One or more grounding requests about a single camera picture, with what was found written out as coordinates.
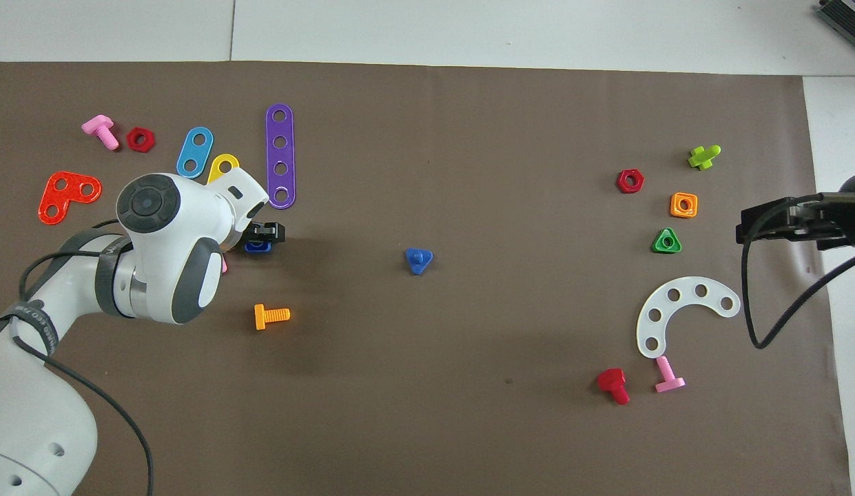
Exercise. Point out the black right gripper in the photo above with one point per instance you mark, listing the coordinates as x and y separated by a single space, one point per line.
830 220

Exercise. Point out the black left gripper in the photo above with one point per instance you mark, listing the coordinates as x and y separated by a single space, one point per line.
272 231

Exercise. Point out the blue square nut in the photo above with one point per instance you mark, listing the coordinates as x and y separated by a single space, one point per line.
256 248

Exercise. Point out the blue triangle-head screw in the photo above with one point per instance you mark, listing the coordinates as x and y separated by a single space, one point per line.
419 262

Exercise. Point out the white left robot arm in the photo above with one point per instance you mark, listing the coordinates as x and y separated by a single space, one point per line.
158 255

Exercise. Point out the orange plastic screw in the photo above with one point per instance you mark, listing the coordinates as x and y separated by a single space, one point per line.
263 317

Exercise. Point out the lime green cross-head screw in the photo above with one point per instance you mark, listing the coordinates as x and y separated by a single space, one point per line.
703 157

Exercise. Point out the orange square nut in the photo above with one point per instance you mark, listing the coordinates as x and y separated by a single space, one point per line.
675 205

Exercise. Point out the green triangular nut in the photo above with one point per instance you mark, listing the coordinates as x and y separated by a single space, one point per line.
658 245

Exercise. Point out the red hexagonal nut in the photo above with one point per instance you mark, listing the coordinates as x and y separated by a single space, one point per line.
140 139
623 182

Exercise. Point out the pink plastic screw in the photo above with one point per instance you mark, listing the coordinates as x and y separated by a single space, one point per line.
668 380
102 129

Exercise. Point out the red plastic screw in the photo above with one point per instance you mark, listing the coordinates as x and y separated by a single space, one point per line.
612 380

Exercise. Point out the yellow three-hole strip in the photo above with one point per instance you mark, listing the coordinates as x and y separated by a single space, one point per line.
216 171

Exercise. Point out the purple four-hole strip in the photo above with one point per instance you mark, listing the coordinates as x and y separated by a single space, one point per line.
280 155

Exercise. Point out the light blue two-hole strip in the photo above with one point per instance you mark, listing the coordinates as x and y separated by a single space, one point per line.
189 164

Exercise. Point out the white curved five-hole plate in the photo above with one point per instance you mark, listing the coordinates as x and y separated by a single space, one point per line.
665 313

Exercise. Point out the orange three-hole angled plate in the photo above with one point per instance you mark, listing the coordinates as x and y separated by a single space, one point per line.
70 200

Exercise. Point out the brown table mat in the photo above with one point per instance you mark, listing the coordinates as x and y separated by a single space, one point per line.
468 172

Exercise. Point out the grey finned device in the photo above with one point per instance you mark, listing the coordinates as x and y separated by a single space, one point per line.
846 15

